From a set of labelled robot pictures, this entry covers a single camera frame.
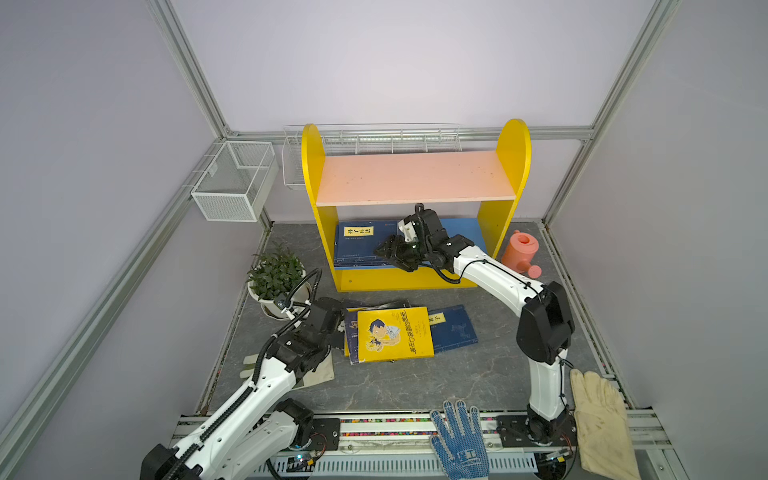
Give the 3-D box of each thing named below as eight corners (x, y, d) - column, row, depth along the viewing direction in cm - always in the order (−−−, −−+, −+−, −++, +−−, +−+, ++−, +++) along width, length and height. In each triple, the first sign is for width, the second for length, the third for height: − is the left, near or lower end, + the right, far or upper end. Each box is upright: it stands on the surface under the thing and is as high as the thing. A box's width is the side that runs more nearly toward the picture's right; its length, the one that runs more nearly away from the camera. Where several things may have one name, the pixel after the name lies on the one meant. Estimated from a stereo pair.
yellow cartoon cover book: (357, 365, 86) (354, 357, 80) (360, 318, 96) (358, 307, 90) (431, 365, 86) (433, 356, 80) (428, 318, 95) (429, 307, 90)
